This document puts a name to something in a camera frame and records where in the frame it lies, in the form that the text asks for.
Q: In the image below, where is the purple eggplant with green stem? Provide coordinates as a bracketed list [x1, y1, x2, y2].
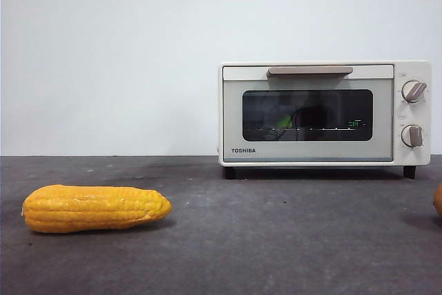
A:
[275, 104, 329, 129]

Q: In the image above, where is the oven door with glass window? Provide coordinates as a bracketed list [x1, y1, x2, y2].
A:
[222, 64, 395, 164]

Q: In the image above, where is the white Toshiba toaster oven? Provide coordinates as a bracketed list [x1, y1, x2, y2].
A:
[218, 61, 433, 180]

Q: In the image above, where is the yellow corn cob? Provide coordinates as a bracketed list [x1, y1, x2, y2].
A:
[22, 184, 173, 234]

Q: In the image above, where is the orange round fruit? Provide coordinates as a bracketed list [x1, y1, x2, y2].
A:
[434, 183, 442, 218]

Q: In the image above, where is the beige oven knob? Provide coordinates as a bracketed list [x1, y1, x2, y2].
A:
[401, 124, 425, 147]
[402, 80, 427, 104]

